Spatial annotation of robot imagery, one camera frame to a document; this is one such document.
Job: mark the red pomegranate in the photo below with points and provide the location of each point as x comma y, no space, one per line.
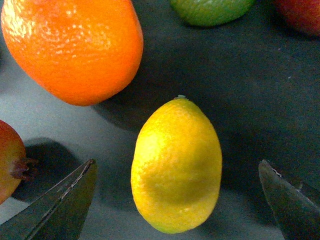
15,166

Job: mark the red yellow apple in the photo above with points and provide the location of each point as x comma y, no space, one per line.
301,15

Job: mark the large orange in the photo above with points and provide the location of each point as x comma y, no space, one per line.
81,51

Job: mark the yellow lemon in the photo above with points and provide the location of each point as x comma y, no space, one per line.
177,167

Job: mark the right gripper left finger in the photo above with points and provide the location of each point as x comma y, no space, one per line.
60,213

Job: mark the black front display tray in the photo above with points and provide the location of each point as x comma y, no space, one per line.
258,83

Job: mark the green lime front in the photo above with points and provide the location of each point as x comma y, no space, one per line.
210,13

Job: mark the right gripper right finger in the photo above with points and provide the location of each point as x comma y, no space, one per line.
294,203

